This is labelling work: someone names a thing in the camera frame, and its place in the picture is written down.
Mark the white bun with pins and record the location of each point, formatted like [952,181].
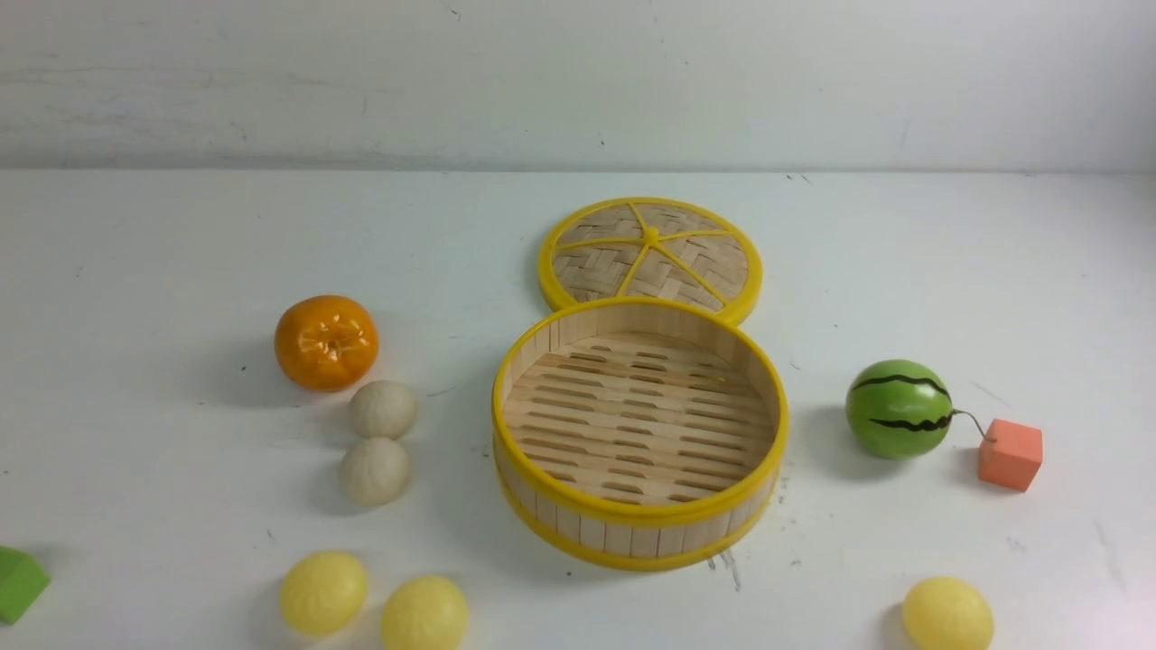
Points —
[382,409]
[375,472]

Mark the yellow bun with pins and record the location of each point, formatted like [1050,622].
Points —
[947,613]
[323,593]
[429,612]

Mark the woven bamboo steamer lid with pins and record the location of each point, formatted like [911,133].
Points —
[650,247]

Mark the bamboo steamer tray yellow rim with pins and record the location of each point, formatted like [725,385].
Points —
[637,433]

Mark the orange toy tangerine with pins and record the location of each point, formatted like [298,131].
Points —
[326,343]

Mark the green toy watermelon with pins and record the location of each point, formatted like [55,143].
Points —
[898,410]

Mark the orange foam cube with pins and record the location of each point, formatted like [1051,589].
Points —
[1010,455]

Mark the green block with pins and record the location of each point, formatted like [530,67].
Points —
[23,580]

